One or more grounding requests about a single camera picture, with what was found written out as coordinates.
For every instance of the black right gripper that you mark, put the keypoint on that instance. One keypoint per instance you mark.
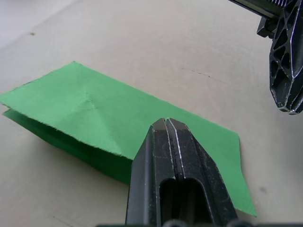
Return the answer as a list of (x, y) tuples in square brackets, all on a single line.
[(262, 9)]

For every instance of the green sheet of paper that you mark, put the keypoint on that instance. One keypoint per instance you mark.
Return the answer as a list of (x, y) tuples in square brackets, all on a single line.
[(78, 104)]

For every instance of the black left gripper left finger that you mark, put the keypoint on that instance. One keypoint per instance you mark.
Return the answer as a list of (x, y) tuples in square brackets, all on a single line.
[(144, 179)]

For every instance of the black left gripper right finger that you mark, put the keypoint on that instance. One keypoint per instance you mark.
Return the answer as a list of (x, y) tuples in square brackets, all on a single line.
[(201, 179)]

